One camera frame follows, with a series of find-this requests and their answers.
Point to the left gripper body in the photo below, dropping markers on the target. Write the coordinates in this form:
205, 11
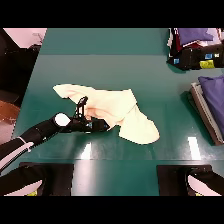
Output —
91, 125

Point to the cream shirt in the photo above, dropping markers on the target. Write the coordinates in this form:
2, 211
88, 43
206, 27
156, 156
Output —
113, 105

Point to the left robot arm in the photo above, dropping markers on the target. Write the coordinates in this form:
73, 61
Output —
40, 130

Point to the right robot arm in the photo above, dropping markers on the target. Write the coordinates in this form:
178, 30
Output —
206, 181

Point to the dark red garment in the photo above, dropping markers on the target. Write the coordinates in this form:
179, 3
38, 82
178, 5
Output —
177, 41

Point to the purple garment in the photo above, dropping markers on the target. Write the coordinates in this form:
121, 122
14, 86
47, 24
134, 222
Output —
215, 96

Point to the blue-purple garment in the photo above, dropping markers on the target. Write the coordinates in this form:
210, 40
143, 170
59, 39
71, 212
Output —
195, 34

